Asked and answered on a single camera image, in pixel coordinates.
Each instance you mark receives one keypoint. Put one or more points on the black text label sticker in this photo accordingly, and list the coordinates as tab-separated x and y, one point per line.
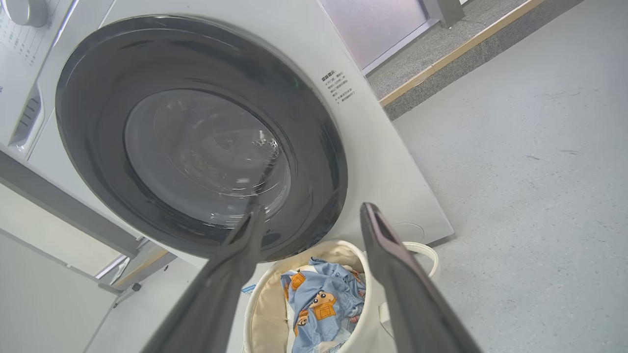
337	87

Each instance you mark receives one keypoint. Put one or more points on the grey carpeted platform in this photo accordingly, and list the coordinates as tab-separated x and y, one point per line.
441	34

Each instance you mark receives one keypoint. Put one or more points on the dark round glass washer door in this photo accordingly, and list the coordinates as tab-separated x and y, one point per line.
98	122

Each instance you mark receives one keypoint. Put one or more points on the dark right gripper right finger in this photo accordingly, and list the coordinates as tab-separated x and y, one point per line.
407	304

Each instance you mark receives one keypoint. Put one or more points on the grey window frame bar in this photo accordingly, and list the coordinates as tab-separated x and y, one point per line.
64	206

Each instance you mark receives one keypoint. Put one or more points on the round washer filter cover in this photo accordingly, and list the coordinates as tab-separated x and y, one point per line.
409	233

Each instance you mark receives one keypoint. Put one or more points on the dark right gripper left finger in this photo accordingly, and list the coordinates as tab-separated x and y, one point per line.
216	294

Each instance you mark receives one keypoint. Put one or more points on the frosted glass window panel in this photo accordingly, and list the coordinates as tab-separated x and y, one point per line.
373	27

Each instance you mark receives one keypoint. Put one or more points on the white front-load washing machine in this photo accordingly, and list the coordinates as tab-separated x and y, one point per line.
373	162

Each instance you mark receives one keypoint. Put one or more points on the wooden platform edge strip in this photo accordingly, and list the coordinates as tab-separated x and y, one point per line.
456	51

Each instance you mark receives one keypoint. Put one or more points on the silver washer control knob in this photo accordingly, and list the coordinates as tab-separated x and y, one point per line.
24	11

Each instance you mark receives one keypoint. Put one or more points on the cream canvas laundry basket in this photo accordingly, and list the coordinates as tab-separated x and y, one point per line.
267	314

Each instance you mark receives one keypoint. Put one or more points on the blue cartoon print garment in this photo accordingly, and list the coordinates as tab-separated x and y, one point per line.
319	314

